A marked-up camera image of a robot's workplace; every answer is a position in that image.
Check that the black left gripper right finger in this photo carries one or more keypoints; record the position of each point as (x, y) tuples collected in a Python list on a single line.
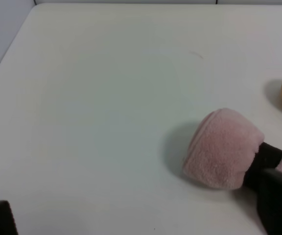
[(264, 177)]

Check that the pink fluffy towel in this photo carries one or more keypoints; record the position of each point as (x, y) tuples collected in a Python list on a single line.
[(227, 151)]

